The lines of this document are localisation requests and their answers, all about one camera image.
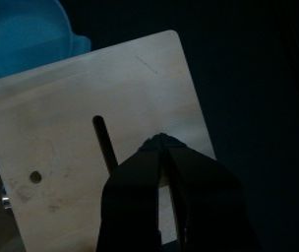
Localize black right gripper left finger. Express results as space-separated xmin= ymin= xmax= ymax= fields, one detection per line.
xmin=96 ymin=132 xmax=167 ymax=252

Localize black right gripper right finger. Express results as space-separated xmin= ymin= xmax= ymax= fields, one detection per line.
xmin=161 ymin=134 xmax=263 ymax=252

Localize wooden drawer box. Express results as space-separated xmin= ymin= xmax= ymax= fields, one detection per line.
xmin=0 ymin=29 xmax=217 ymax=252

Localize pale blue bowl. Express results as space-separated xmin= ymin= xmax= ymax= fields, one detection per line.
xmin=0 ymin=0 xmax=93 ymax=85

